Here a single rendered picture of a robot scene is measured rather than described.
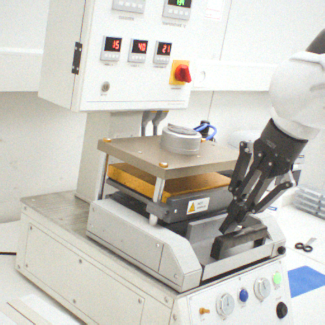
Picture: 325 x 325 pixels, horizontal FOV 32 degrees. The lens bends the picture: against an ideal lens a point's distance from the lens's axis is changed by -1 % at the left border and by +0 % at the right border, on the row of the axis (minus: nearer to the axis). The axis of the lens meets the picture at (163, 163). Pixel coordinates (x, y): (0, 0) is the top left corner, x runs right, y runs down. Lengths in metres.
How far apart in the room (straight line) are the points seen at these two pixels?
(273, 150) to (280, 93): 0.18
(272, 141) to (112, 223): 0.32
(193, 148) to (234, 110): 1.15
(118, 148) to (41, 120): 0.54
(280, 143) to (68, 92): 0.42
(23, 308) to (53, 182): 0.68
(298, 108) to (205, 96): 1.29
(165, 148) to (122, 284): 0.27
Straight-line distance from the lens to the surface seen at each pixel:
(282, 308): 1.20
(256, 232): 1.10
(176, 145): 1.10
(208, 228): 1.09
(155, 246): 0.99
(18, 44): 1.48
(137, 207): 1.12
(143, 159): 1.02
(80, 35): 1.10
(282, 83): 0.82
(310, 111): 0.81
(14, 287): 1.29
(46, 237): 1.22
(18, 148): 1.55
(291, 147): 0.97
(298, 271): 1.62
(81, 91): 1.10
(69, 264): 1.17
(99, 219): 1.09
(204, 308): 1.01
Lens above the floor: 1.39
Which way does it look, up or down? 16 degrees down
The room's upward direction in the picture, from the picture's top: 11 degrees clockwise
